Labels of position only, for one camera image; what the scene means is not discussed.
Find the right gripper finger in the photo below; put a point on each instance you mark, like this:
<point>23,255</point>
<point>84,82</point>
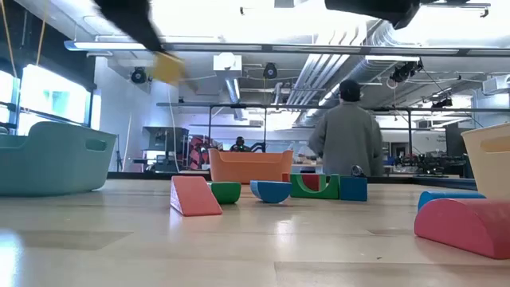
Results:
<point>378,10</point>

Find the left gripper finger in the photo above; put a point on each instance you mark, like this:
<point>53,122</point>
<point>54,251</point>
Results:
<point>131,18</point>

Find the yellow arch foam block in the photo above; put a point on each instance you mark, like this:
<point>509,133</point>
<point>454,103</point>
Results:
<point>168,68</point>

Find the blue rectangular foam block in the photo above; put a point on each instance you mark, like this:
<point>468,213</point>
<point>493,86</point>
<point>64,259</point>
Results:
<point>353,189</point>

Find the small red foam block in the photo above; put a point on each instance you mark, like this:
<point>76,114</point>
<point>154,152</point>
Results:
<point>311,182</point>

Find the red wedge foam block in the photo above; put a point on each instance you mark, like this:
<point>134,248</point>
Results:
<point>195,197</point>

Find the blue half-cylinder foam block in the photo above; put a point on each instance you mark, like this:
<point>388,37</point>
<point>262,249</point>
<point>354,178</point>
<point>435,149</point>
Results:
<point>438,196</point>

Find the green arch foam block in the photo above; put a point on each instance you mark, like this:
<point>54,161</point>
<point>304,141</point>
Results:
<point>296,191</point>

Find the green half-round foam block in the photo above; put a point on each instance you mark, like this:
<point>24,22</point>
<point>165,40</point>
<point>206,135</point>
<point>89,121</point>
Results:
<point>226,193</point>

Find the blue half-round foam block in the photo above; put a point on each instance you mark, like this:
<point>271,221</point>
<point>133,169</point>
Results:
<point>271,192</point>

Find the black background robot arm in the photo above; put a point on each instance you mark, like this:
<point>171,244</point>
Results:
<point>259,146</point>

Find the black ceiling device cluster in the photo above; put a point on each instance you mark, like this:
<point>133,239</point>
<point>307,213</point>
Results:
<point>404,71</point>

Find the white ceiling pipes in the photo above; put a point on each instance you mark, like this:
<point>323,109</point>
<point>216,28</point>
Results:
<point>315,75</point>

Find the white ceiling box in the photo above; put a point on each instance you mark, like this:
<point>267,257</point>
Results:
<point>227,61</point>

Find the bright window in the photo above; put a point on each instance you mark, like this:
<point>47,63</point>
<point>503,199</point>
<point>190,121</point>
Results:
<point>52,99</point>

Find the grey equipment cabinet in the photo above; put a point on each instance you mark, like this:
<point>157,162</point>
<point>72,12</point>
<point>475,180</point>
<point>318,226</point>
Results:
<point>165,137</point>

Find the red machine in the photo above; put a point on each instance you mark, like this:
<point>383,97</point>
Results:
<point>198,153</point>

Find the grey round knob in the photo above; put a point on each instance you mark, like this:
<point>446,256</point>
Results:
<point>358,170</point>

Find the cluttered work bench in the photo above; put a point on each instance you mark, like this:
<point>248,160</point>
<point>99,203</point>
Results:
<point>434,163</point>

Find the teal plastic bin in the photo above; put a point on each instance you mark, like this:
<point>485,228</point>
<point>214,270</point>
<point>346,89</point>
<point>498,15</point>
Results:
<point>52,163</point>

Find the orange plastic bin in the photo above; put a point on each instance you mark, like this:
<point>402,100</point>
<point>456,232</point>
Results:
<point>251,163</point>

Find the yellow plastic bin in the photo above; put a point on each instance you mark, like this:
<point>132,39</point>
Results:
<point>494,167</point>

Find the red half-cylinder foam block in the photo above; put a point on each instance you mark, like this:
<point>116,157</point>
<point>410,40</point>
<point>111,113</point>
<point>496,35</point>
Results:
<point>466,227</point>

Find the black round ceiling camera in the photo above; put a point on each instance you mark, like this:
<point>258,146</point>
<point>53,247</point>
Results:
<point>138,75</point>
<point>270,71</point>

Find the silver ventilation duct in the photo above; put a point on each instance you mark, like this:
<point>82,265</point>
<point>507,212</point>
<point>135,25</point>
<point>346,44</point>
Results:
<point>366,68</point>

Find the overhead frame beam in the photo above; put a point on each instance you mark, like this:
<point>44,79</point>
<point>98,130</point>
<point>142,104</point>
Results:
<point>279,48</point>

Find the black metal rack frame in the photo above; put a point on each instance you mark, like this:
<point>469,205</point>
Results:
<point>279,107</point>

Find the black table frame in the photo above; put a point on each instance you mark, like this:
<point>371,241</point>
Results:
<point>159,175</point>

